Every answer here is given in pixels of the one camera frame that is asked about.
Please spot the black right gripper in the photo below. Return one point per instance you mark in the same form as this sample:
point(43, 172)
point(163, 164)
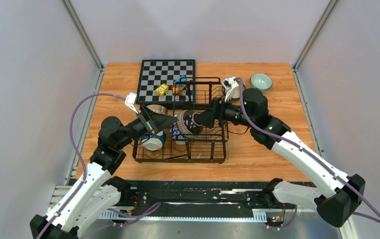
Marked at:
point(207, 118)

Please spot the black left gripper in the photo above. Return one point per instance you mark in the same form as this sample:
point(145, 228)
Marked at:
point(159, 121)

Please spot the black patterned rim bowl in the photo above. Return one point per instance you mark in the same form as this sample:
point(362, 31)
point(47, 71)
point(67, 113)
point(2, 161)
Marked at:
point(187, 125)

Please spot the white grid pattern bowl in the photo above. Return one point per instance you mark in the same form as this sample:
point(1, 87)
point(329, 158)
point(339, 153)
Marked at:
point(261, 80)

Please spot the pale green celadon bowl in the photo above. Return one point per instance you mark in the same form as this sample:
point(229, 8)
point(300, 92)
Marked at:
point(263, 89)

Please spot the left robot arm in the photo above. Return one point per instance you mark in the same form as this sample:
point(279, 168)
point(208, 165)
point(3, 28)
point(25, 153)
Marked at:
point(98, 189)

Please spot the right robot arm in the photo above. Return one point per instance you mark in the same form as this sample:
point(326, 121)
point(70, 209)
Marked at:
point(277, 136)

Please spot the beige floral bowl upper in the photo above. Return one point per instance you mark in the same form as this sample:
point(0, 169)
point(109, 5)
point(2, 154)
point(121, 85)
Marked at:
point(158, 109)

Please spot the teal white dotted bowl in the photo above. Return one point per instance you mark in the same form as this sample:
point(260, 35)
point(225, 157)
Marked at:
point(153, 142)

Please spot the blue white geometric bowl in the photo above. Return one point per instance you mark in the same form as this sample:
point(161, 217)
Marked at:
point(176, 135)

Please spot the yellow owl toy block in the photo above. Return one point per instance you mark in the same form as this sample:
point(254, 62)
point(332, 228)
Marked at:
point(162, 89)

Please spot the blue yellow toy brick car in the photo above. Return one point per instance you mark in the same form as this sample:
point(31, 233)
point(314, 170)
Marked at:
point(180, 85)

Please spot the black and white chessboard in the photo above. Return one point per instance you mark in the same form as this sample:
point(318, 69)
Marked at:
point(154, 73)

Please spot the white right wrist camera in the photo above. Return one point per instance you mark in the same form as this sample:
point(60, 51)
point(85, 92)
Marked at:
point(231, 88)

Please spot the black wire dish rack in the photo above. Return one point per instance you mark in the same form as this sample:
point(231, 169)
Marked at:
point(207, 147)

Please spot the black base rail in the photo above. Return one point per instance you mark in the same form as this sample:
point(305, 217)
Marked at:
point(215, 199)

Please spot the aluminium frame post left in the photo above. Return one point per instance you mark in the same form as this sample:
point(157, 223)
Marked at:
point(68, 5)

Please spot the aluminium frame post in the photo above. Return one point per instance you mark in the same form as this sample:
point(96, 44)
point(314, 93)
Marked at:
point(315, 33)
point(68, 5)

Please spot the aluminium frame post right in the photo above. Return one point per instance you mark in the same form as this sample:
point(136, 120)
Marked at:
point(315, 33)

